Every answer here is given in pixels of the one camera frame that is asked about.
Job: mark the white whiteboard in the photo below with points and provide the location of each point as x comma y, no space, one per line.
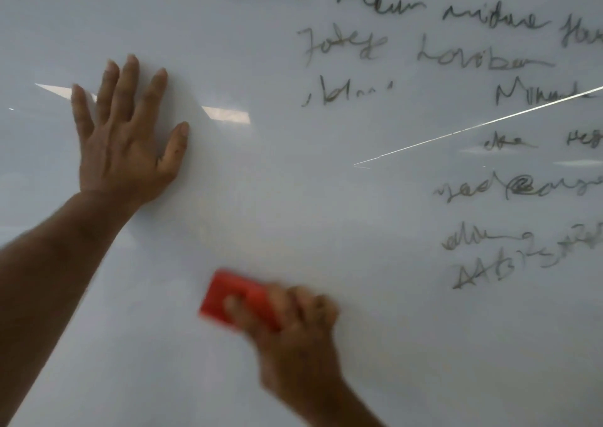
329,181

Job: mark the person's left forearm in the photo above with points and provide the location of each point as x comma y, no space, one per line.
52,280

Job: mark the person's right forearm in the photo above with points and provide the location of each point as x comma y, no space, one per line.
339,405

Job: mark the red whiteboard eraser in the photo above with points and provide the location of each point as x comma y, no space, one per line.
238,299

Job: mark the person's left thumb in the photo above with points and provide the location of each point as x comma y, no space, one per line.
177,145

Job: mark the person's left hand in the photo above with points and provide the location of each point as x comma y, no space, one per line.
122,158

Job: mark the person's left middle finger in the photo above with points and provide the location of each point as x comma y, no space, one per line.
125,85

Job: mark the person's right hand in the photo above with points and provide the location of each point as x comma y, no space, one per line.
292,342

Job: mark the person's right thumb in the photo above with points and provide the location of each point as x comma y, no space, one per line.
245,316

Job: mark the person's left little finger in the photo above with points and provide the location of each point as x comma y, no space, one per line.
83,111

